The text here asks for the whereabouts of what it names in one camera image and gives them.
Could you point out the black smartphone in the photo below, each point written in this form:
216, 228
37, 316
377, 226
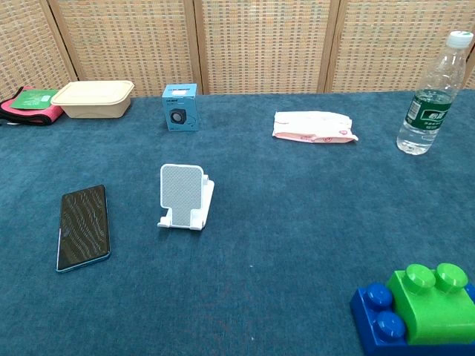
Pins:
84, 226

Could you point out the white phone stand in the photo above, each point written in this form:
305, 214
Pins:
182, 196

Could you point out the blue speaker box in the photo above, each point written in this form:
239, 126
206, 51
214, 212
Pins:
179, 107

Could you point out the white pink tissue pack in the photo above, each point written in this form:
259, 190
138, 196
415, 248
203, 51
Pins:
311, 124

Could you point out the woven folding screen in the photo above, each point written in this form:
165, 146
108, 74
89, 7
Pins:
237, 44

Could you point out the beige lidded food container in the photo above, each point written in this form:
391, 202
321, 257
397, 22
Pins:
94, 99

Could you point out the blue toy building block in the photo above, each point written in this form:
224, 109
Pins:
375, 319

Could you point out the clear water bottle green label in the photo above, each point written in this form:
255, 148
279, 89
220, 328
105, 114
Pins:
430, 100

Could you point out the pink black pouch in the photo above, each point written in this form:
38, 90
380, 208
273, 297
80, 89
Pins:
27, 114

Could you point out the green card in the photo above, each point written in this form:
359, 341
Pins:
32, 99

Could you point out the green toy building block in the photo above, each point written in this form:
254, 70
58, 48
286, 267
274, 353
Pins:
434, 308

